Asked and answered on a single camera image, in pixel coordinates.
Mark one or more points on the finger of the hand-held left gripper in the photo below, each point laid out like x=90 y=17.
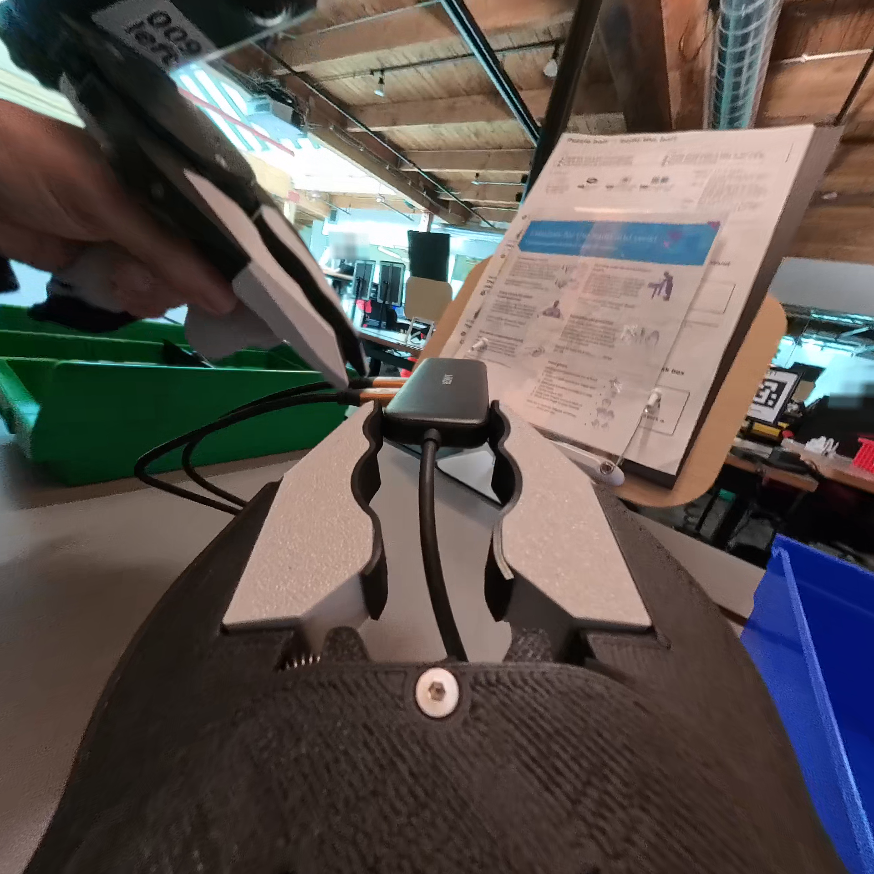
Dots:
x=287 y=307
x=293 y=246

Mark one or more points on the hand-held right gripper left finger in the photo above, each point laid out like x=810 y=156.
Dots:
x=307 y=546

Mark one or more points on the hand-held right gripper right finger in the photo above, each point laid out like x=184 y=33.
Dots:
x=573 y=553

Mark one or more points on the small black usb hub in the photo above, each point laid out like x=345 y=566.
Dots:
x=437 y=389

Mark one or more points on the blue plastic bin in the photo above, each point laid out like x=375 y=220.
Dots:
x=826 y=683

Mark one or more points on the person's left hand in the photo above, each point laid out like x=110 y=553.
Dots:
x=61 y=198

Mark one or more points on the small white tethered pin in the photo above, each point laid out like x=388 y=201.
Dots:
x=611 y=474

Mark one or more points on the green plastic bin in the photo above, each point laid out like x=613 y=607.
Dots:
x=171 y=416

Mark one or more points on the wooden backing board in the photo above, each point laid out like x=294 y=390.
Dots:
x=751 y=382

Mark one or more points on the instruction sheet in acrylic holder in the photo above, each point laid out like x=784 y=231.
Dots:
x=614 y=307

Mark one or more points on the printed marker tag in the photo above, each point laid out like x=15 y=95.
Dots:
x=773 y=396

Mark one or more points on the black metal post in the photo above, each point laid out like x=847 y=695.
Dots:
x=570 y=82

